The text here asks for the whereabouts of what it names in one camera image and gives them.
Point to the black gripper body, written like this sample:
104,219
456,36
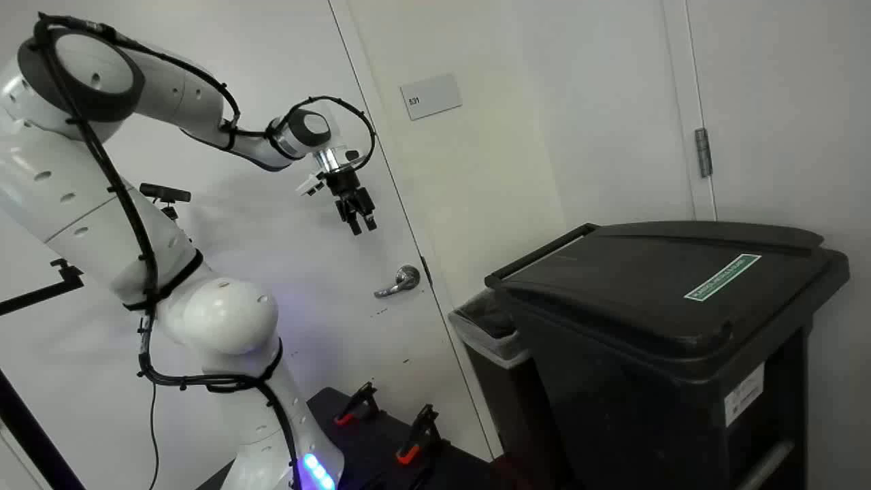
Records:
349,190

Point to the black bin lid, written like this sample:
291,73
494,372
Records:
634,288

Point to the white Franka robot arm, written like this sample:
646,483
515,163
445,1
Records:
55,181

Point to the clear plastic bin liner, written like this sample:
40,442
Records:
487,349

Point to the black wheeled bin body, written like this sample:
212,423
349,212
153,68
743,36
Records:
634,426

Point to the white label on bin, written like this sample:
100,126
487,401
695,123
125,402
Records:
743,396

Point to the plain white door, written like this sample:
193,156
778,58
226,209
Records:
272,272

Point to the black orange clamp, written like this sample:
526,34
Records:
358,405
419,435

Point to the black table platform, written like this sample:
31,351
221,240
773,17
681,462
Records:
371,453

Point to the small dark trash can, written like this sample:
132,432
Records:
506,408

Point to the grey door hinge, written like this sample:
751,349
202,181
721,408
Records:
703,153

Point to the green rectangular sticker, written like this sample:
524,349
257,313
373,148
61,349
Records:
721,277

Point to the black stand pole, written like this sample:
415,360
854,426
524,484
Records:
31,435

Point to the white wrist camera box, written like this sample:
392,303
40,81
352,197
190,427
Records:
313,185

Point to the black camera on stand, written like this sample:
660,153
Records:
163,193

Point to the black stand bracket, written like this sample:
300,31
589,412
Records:
36,291

